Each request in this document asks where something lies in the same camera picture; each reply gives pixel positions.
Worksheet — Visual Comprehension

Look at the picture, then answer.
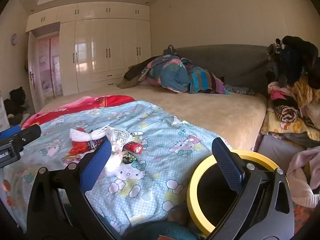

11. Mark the black bin with yellow rim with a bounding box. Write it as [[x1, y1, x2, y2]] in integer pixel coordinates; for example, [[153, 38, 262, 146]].
[[186, 149, 283, 239]]

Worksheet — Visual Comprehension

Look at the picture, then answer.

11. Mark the striped colourful towel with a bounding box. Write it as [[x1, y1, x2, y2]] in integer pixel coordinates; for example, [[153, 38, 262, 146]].
[[187, 66, 232, 95]]

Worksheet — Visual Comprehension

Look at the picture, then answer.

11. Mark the red round candy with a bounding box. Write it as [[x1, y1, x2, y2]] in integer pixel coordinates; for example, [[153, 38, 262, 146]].
[[124, 141, 144, 154]]

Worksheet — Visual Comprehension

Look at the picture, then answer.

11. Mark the blue floral quilt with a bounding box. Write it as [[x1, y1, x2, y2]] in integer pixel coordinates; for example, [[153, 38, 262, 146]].
[[139, 45, 193, 93]]

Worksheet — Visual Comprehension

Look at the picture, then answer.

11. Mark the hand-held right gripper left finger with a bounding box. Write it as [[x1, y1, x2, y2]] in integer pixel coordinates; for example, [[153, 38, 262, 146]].
[[26, 140, 118, 240]]

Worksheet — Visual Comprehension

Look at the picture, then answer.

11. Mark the black plush toy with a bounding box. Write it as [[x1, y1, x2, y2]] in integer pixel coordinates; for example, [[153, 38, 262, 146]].
[[4, 87, 28, 125]]

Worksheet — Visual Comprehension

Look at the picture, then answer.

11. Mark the yellow knit garment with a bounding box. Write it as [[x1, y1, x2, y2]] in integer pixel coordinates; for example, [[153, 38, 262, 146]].
[[291, 76, 320, 107]]

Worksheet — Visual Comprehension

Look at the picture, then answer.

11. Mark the pink garment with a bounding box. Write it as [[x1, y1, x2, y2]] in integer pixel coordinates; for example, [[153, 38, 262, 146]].
[[267, 81, 293, 103]]

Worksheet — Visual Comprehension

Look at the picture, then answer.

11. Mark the white cabinet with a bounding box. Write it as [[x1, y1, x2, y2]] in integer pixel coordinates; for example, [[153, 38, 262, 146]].
[[0, 92, 10, 132]]

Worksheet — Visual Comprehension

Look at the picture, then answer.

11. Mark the blue cartoon cat blanket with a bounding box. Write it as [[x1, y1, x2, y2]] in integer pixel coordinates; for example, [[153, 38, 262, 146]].
[[2, 101, 233, 235]]

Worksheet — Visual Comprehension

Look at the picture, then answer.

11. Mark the white door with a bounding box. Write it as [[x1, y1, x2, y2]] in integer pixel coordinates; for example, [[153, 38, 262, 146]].
[[27, 31, 38, 113]]

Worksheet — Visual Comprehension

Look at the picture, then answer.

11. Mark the orange red wrapper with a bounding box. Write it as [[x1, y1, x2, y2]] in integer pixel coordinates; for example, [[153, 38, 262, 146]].
[[69, 140, 95, 156]]

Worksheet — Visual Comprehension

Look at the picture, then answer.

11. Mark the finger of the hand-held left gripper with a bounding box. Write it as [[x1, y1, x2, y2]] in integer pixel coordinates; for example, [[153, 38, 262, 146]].
[[0, 126, 21, 139], [14, 124, 42, 143]]

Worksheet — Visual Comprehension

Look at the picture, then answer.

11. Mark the cream glossy wardrobe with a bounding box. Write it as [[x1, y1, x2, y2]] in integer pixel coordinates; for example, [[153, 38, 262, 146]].
[[26, 1, 152, 96]]

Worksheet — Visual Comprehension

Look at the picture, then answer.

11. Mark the white tissue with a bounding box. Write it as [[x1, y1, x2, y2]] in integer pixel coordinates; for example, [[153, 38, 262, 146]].
[[104, 150, 123, 176]]

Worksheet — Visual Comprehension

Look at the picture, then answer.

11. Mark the grey headboard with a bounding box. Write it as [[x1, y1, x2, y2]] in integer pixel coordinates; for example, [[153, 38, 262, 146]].
[[172, 44, 273, 98]]

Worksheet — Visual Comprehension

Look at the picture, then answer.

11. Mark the red patterned blanket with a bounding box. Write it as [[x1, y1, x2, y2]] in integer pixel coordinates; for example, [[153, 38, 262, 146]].
[[21, 95, 135, 130]]

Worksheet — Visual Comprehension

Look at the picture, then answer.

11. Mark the beige bed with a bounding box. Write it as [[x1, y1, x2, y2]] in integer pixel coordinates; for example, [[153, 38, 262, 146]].
[[35, 80, 268, 153]]

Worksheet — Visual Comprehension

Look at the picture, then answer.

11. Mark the light pink cloth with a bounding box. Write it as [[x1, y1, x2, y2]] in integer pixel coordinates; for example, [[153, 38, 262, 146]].
[[286, 146, 320, 208]]

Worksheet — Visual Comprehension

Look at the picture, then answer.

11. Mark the black furry garment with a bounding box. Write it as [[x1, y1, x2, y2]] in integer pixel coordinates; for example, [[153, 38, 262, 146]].
[[265, 35, 320, 90]]

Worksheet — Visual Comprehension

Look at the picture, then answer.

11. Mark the brown striped knit garment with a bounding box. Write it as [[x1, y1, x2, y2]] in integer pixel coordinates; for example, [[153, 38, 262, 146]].
[[274, 105, 298, 123]]

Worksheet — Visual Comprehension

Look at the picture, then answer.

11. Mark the grey patterned cloth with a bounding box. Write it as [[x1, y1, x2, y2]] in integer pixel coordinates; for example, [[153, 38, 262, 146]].
[[224, 84, 255, 96]]

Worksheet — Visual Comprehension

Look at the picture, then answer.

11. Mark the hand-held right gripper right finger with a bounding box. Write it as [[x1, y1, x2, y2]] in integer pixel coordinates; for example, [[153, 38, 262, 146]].
[[205, 137, 293, 240]]

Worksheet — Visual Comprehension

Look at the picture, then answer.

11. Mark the pink cartoon door curtain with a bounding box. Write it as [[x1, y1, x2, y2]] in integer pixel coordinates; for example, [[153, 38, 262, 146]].
[[36, 36, 63, 100]]

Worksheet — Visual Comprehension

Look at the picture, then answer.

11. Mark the gold wrapper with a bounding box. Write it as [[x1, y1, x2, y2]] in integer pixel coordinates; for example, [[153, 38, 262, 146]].
[[62, 154, 83, 162]]

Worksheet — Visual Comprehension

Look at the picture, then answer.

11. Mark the white yarn tassel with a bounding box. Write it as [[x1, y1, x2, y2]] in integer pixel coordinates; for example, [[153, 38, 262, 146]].
[[69, 128, 97, 141]]

